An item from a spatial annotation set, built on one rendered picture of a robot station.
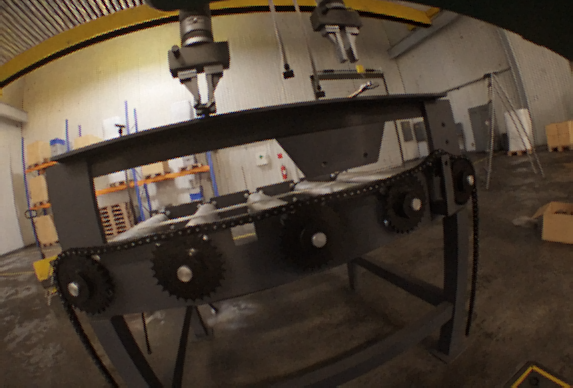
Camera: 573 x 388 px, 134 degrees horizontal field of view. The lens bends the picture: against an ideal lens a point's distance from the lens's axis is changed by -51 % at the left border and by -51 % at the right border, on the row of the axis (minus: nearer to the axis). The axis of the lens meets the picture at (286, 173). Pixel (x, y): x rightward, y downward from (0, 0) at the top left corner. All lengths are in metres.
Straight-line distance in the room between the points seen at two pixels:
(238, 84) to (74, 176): 9.89
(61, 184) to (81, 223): 0.11
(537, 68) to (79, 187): 10.78
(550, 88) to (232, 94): 12.25
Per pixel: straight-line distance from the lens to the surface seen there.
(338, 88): 11.57
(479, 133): 10.96
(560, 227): 2.45
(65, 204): 0.71
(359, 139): 0.70
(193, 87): 0.52
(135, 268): 0.65
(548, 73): 10.41
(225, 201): 1.51
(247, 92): 10.29
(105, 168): 0.67
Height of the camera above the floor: 1.03
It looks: 1 degrees down
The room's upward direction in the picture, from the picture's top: 12 degrees counter-clockwise
